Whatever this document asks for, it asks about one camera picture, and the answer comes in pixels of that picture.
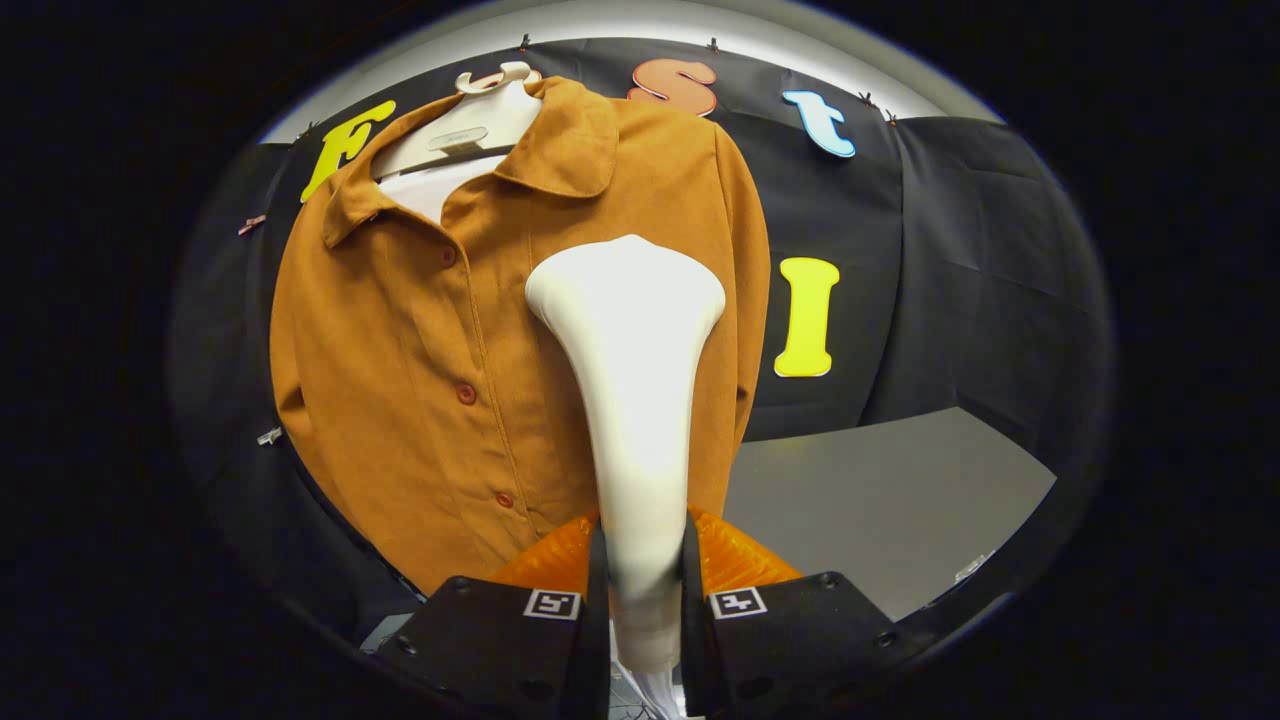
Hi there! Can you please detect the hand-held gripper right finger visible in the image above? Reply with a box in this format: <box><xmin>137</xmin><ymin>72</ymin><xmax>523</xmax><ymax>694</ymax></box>
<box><xmin>680</xmin><ymin>507</ymin><xmax>936</xmax><ymax>720</ymax></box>

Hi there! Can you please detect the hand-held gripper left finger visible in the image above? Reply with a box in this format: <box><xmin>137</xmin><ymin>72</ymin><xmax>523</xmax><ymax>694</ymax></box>
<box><xmin>385</xmin><ymin>510</ymin><xmax>611</xmax><ymax>720</ymax></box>

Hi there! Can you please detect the white garment steamer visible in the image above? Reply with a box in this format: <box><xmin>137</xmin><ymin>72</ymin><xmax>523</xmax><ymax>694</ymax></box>
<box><xmin>524</xmin><ymin>234</ymin><xmax>728</xmax><ymax>720</ymax></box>

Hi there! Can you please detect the brown button-up shirt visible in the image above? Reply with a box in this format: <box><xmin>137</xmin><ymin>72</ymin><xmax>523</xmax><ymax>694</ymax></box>
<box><xmin>270</xmin><ymin>75</ymin><xmax>771</xmax><ymax>596</ymax></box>

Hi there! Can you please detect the grey cabinet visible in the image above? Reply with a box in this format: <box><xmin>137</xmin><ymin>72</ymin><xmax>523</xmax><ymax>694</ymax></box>
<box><xmin>722</xmin><ymin>407</ymin><xmax>1058</xmax><ymax>621</ymax></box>

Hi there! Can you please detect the row of black clips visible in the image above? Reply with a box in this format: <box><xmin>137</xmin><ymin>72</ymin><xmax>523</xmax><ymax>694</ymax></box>
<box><xmin>295</xmin><ymin>33</ymin><xmax>901</xmax><ymax>141</ymax></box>

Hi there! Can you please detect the white mannequin torso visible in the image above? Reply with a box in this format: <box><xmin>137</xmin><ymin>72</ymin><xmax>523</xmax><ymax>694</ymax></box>
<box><xmin>380</xmin><ymin>152</ymin><xmax>509</xmax><ymax>225</ymax></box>

